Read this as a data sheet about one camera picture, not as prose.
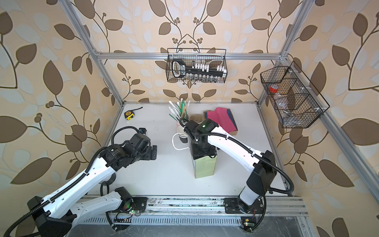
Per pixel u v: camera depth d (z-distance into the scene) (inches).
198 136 20.4
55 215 15.3
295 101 29.1
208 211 29.0
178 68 33.3
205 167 28.2
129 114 43.5
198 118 41.6
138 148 22.0
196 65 32.4
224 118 41.6
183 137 35.0
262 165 16.1
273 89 34.8
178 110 37.1
